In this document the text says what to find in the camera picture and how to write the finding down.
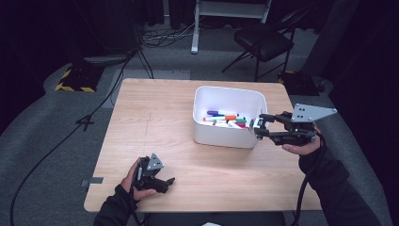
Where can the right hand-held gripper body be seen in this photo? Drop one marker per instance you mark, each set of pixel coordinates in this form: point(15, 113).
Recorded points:
point(298, 135)

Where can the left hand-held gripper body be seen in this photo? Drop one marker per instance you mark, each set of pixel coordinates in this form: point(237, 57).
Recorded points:
point(147, 180)

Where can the magenta marker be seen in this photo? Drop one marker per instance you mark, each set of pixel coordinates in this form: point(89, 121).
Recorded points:
point(241, 125)

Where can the bright green marker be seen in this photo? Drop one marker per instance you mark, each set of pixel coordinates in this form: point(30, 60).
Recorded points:
point(241, 120)

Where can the orange marker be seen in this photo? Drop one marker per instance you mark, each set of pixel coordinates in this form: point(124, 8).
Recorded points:
point(230, 117)

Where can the white plastic bin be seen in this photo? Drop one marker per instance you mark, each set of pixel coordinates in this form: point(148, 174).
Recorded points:
point(219, 136)

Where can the purple marker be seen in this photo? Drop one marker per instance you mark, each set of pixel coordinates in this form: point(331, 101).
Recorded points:
point(213, 112)

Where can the person's right hand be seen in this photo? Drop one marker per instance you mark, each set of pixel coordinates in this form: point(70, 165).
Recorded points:
point(306, 150)

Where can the person's left hand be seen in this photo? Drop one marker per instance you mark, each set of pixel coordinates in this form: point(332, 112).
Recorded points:
point(128, 186)

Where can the grey tape piece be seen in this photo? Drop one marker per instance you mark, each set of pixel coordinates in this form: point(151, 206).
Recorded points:
point(95, 180)

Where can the person's white shirt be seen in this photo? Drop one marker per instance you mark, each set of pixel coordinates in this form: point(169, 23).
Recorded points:
point(210, 224)

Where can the black folding chair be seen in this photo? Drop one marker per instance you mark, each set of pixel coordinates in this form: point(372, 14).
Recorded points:
point(263, 42)

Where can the grey curtain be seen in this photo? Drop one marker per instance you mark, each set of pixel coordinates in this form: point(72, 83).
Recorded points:
point(332, 37)

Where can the white metal stand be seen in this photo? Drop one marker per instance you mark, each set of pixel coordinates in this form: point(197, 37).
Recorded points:
point(195, 37)

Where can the yellow striped black base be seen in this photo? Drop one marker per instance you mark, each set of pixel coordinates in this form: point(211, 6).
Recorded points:
point(78, 78)

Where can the grey stand base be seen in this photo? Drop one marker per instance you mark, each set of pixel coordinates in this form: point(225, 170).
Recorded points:
point(103, 59)

